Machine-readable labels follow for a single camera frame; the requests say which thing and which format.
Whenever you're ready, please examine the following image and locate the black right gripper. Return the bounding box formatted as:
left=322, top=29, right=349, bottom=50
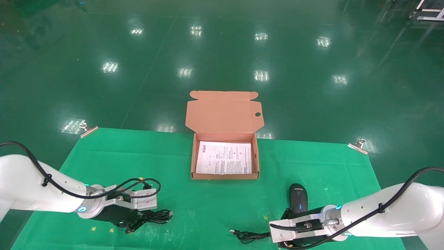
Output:
left=277, top=207, right=334, bottom=250

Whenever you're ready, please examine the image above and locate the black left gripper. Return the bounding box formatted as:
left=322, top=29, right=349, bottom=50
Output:
left=97, top=204, right=147, bottom=228

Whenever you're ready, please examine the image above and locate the black data cable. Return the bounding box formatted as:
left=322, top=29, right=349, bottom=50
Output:
left=125, top=210, right=173, bottom=234

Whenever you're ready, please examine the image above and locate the black wired computer mouse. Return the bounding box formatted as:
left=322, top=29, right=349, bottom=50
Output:
left=230, top=183, right=308, bottom=243

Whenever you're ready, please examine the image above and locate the orange cardboard box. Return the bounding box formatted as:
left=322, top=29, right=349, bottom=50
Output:
left=185, top=91, right=265, bottom=180

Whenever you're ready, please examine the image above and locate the metal binder clip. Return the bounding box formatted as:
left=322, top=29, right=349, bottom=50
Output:
left=348, top=139, right=368, bottom=155
left=79, top=121, right=99, bottom=139

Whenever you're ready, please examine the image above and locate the green table mat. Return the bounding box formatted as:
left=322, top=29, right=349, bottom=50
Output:
left=10, top=127, right=406, bottom=250

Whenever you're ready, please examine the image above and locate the white printed instruction sheet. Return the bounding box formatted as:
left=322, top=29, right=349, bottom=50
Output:
left=195, top=141, right=253, bottom=175

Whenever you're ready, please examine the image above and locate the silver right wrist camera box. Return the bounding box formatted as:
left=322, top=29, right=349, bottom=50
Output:
left=270, top=210, right=328, bottom=243

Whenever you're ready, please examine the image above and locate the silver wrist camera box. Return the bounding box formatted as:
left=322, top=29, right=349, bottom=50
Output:
left=104, top=185, right=157, bottom=211
left=270, top=210, right=328, bottom=243

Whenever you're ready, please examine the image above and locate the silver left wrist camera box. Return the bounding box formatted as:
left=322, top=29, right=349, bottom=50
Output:
left=104, top=185, right=157, bottom=211

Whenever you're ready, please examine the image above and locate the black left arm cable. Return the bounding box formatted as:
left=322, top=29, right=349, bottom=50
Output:
left=0, top=141, right=162, bottom=200

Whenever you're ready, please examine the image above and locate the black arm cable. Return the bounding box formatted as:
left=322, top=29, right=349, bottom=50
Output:
left=270, top=167, right=444, bottom=242
left=0, top=141, right=162, bottom=200

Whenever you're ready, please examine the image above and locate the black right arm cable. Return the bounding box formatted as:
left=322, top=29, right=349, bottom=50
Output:
left=270, top=167, right=444, bottom=242

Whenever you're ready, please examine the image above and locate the white wheeled cart frame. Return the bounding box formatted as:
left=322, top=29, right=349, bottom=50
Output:
left=408, top=0, right=444, bottom=22

